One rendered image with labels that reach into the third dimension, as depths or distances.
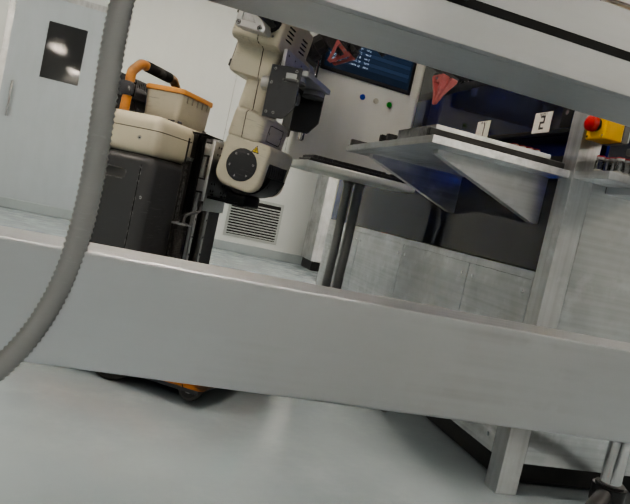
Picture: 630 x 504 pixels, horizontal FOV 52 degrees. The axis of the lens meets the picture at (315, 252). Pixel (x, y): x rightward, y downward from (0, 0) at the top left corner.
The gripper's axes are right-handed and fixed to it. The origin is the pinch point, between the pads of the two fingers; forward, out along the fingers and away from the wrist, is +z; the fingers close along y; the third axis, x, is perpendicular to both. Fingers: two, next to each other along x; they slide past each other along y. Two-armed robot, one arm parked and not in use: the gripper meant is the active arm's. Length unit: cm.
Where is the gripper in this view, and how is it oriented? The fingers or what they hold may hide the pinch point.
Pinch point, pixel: (435, 101)
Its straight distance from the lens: 177.6
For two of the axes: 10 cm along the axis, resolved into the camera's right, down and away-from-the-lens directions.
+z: -4.0, 9.1, 0.4
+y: 8.8, 3.8, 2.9
